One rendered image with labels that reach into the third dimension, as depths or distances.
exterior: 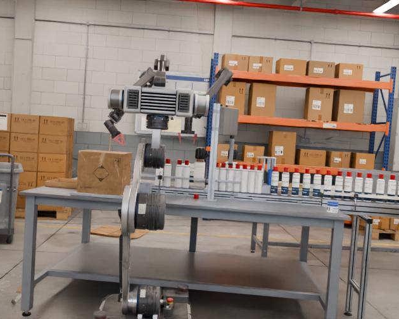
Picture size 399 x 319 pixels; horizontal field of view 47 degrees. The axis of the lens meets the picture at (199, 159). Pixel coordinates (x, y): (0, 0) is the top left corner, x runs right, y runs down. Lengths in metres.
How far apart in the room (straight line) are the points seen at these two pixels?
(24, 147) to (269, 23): 4.35
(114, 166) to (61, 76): 5.08
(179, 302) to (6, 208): 2.70
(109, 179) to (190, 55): 5.04
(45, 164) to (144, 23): 2.93
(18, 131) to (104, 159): 3.59
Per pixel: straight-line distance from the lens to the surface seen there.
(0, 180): 5.12
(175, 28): 7.92
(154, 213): 2.22
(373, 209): 3.47
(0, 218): 5.20
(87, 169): 3.08
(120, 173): 3.02
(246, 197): 3.32
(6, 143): 6.58
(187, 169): 3.35
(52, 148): 6.47
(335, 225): 3.03
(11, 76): 8.11
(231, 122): 3.24
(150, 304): 2.61
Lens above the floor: 1.27
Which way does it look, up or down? 3 degrees down
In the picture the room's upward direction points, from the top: 4 degrees clockwise
